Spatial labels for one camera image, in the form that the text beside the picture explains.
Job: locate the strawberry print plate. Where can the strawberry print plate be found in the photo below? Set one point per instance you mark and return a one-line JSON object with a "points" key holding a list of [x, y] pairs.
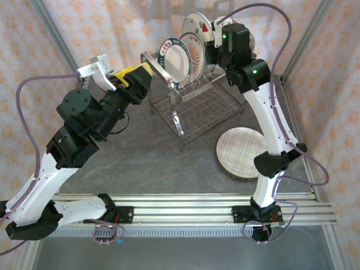
{"points": [[197, 24]]}

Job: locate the blue grid pattern plate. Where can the blue grid pattern plate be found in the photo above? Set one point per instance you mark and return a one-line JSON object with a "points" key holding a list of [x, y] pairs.
{"points": [[239, 152]]}

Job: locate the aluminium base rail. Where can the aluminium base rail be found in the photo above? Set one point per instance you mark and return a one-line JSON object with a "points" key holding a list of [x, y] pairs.
{"points": [[182, 211]]}

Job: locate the aluminium frame post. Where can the aluminium frame post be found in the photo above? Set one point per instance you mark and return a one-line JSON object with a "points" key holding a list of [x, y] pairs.
{"points": [[58, 36], [309, 36]]}

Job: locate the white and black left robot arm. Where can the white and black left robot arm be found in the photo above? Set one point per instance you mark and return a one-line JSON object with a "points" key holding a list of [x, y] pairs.
{"points": [[36, 191]]}

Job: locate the green rimmed white plate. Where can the green rimmed white plate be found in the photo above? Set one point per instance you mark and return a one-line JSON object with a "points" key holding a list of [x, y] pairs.
{"points": [[175, 62]]}

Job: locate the small green circuit board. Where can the small green circuit board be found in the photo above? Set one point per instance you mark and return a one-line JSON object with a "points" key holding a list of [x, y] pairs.
{"points": [[278, 224]]}

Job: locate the orange sunburst plate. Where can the orange sunburst plate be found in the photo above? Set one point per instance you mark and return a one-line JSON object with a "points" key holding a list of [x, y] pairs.
{"points": [[197, 56]]}

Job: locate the orange patterned backdrop curtain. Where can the orange patterned backdrop curtain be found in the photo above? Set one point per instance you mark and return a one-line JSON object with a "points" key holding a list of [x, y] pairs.
{"points": [[22, 84]]}

